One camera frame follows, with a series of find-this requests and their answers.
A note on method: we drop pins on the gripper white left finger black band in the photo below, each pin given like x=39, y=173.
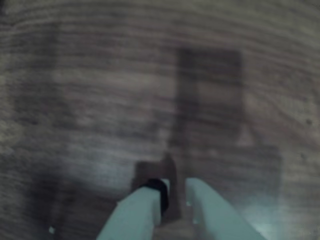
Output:
x=135, y=215

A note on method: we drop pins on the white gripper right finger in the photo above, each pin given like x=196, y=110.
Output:
x=212, y=220

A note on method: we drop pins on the small white crumb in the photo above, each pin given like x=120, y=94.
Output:
x=51, y=229

